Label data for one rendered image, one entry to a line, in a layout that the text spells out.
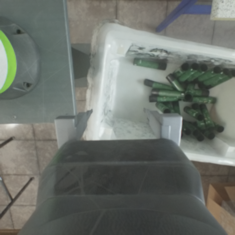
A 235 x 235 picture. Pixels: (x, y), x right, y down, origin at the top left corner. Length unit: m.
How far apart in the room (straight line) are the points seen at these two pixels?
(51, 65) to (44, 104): 0.08
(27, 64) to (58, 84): 0.07
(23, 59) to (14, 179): 1.55
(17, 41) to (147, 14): 1.07
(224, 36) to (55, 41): 1.27
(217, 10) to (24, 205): 1.94
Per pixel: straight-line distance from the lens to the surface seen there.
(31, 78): 0.35
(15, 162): 1.72
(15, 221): 2.14
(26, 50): 0.35
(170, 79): 0.81
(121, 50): 0.59
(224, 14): 0.60
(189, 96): 0.78
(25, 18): 0.39
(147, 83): 0.79
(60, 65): 0.36
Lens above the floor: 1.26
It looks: 73 degrees down
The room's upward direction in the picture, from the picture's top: 179 degrees clockwise
